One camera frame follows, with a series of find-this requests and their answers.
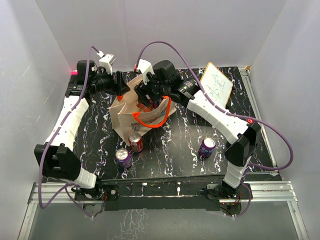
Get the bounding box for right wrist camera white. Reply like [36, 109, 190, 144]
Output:
[134, 59, 154, 85]

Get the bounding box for purple cable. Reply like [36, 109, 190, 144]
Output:
[38, 45, 105, 219]
[136, 41, 294, 217]

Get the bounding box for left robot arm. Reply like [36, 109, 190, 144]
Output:
[34, 54, 130, 200]

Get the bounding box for black marble pattern mat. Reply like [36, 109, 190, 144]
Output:
[41, 66, 282, 182]

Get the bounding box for small whiteboard with orange frame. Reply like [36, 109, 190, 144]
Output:
[200, 62, 233, 108]

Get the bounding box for purple fanta can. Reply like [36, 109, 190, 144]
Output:
[198, 136, 216, 158]
[115, 148, 133, 169]

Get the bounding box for purple Fanta can front left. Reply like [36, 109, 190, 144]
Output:
[115, 148, 133, 169]

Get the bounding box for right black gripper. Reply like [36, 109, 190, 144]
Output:
[134, 69, 171, 107]

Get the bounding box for purple Fanta can front right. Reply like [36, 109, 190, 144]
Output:
[198, 136, 216, 158]

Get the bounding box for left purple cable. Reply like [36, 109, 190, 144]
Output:
[38, 45, 105, 219]

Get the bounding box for red coke can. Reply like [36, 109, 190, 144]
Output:
[128, 132, 144, 153]
[138, 98, 155, 113]

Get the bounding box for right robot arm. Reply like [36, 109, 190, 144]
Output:
[134, 59, 261, 199]

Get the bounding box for dark Pepsi bottle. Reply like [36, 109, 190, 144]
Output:
[247, 119, 255, 125]

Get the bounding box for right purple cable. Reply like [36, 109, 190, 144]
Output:
[136, 41, 294, 217]

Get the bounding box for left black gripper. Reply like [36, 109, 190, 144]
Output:
[91, 67, 130, 97]

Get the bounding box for canvas bag with orange handles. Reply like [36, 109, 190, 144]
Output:
[109, 75, 176, 146]

